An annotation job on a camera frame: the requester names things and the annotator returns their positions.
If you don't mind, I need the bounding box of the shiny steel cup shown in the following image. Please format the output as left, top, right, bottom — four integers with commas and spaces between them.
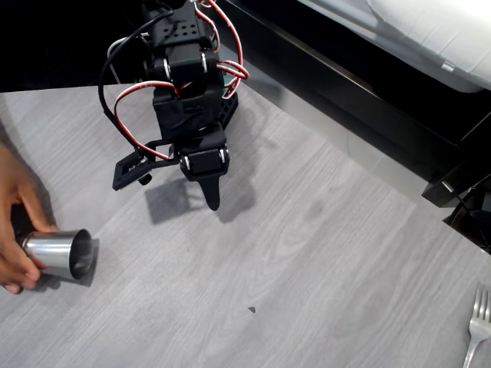
21, 228, 95, 281

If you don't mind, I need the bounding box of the black perforated arm base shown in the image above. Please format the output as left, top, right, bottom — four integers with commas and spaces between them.
219, 91, 241, 130

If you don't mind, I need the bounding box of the person's hand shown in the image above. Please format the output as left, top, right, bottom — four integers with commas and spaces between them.
0, 145, 61, 295

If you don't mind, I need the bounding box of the green circuit board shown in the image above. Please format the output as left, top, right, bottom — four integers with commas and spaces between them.
217, 57, 239, 99

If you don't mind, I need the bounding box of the white mattress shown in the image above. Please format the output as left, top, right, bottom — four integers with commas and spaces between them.
297, 0, 491, 94

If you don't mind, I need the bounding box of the silver fork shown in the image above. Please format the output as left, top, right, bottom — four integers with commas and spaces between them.
462, 282, 491, 368

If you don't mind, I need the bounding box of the red white servo cable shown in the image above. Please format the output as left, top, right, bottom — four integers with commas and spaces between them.
114, 79, 182, 161
194, 0, 249, 99

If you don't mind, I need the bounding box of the black gripper camera mount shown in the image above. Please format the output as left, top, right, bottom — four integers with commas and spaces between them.
111, 140, 182, 192

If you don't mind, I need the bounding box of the black camera cable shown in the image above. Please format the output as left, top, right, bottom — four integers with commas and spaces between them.
97, 7, 174, 154

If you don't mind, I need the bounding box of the thin white cable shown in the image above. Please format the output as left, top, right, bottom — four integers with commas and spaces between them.
106, 36, 130, 84

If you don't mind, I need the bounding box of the black bed frame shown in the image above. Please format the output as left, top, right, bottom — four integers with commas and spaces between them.
218, 0, 491, 210

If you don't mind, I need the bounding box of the dark object with cables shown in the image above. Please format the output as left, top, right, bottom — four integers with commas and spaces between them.
440, 186, 491, 255

